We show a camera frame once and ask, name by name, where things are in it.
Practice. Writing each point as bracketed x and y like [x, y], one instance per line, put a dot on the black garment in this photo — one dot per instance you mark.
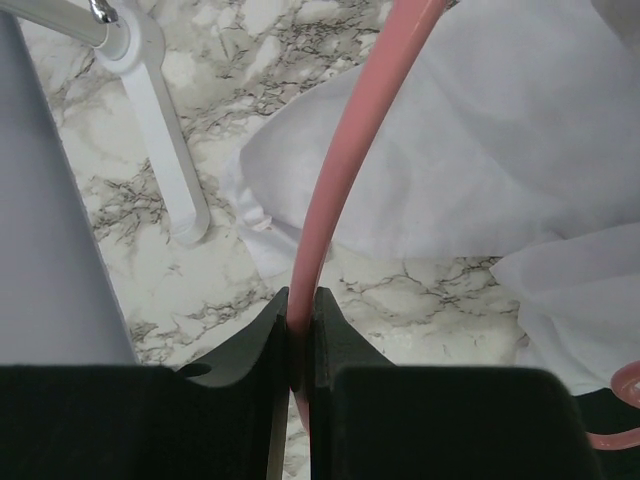
[603, 413]

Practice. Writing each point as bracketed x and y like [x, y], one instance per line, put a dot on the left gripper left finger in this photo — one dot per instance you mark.
[222, 416]

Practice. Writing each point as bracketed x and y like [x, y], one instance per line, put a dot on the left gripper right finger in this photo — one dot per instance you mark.
[371, 419]

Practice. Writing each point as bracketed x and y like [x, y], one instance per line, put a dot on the white metal clothes rack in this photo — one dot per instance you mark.
[131, 45]

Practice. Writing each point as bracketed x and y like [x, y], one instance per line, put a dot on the white shirt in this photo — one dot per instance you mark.
[406, 203]

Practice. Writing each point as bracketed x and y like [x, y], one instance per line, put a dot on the pink hanger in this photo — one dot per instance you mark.
[540, 93]

